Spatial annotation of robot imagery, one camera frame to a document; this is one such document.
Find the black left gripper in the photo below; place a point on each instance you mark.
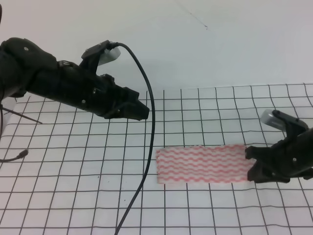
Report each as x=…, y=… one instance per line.
x=108, y=100

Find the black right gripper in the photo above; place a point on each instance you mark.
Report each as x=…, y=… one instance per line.
x=289, y=158

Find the pink wavy striped towel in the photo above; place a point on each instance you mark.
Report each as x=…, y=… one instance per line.
x=202, y=164

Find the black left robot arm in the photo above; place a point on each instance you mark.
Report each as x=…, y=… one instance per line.
x=25, y=67

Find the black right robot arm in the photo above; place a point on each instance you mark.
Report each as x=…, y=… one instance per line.
x=290, y=158

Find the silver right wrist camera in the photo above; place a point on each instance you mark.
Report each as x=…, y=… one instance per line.
x=269, y=119

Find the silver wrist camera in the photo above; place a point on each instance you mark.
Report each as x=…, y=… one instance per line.
x=269, y=119
x=108, y=55

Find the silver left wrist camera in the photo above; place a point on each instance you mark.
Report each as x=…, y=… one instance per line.
x=108, y=55

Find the loose black cable plug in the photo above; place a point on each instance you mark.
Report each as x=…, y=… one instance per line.
x=21, y=155

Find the black cable tie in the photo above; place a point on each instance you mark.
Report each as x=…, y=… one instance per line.
x=18, y=114

